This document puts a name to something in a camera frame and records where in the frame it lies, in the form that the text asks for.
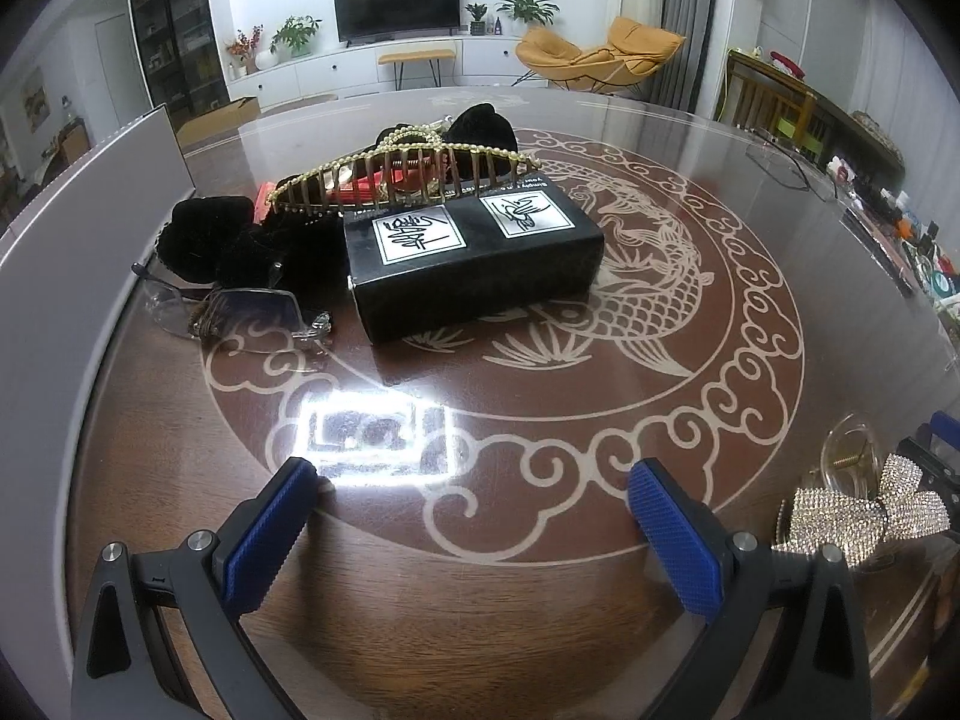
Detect grey chair backrest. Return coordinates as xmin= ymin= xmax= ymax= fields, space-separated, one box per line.
xmin=0 ymin=105 xmax=197 ymax=616

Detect cluttered sideboard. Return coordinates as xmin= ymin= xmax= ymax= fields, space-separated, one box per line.
xmin=817 ymin=90 xmax=960 ymax=316

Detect gold hair claw clip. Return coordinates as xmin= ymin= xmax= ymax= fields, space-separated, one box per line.
xmin=268 ymin=142 xmax=541 ymax=212

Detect red bow hair clip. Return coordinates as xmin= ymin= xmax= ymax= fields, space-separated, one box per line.
xmin=253 ymin=169 xmax=410 ymax=226

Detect black television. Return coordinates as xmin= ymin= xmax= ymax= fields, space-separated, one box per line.
xmin=333 ymin=0 xmax=461 ymax=43

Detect black box with white labels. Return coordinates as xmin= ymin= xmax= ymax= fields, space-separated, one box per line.
xmin=343 ymin=172 xmax=605 ymax=346

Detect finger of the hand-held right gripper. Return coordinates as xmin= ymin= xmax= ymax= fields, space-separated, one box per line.
xmin=896 ymin=409 xmax=960 ymax=533

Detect dark bookshelf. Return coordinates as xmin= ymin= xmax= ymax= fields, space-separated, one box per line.
xmin=126 ymin=0 xmax=230 ymax=132

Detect wooden chair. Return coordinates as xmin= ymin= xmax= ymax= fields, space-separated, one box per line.
xmin=716 ymin=49 xmax=818 ymax=147

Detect leafy potted plant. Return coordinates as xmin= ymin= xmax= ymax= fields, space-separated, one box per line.
xmin=496 ymin=0 xmax=560 ymax=37

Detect black velvet scrunchie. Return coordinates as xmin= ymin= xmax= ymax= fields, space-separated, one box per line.
xmin=157 ymin=195 xmax=353 ymax=293

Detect white television cabinet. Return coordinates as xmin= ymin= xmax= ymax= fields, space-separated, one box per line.
xmin=225 ymin=34 xmax=541 ymax=102

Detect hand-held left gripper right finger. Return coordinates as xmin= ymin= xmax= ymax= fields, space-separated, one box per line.
xmin=626 ymin=457 xmax=875 ymax=720

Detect rimless eyeglasses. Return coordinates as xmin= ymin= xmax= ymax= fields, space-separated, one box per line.
xmin=131 ymin=261 xmax=335 ymax=361

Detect clear hair claw clip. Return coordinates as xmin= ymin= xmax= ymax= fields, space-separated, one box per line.
xmin=819 ymin=412 xmax=901 ymax=500

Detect rhinestone bow hair clip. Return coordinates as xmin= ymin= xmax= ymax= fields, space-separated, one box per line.
xmin=776 ymin=454 xmax=952 ymax=567

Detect green potted plant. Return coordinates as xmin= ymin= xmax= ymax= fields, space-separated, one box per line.
xmin=270 ymin=15 xmax=323 ymax=61

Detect thin black frame eyeglasses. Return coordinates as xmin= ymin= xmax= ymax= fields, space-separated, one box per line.
xmin=746 ymin=127 xmax=837 ymax=203

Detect red flowers in white vase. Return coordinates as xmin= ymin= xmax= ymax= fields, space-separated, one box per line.
xmin=227 ymin=26 xmax=278 ymax=80

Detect framed picture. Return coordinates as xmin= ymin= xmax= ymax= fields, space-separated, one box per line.
xmin=22 ymin=67 xmax=50 ymax=136

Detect cardboard box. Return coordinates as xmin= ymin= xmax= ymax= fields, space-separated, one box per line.
xmin=176 ymin=95 xmax=262 ymax=147

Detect black hair claw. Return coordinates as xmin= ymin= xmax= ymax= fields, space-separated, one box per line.
xmin=371 ymin=103 xmax=518 ymax=166

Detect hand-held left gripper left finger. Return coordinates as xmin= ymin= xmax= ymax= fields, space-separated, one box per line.
xmin=71 ymin=456 xmax=323 ymax=720

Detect grey curtain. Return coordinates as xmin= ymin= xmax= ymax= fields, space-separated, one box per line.
xmin=660 ymin=0 xmax=721 ymax=113

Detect wooden bench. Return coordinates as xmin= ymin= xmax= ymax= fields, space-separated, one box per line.
xmin=377 ymin=49 xmax=457 ymax=89

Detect yellow lounge chair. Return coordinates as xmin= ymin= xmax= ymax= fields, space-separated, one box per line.
xmin=514 ymin=16 xmax=687 ymax=95

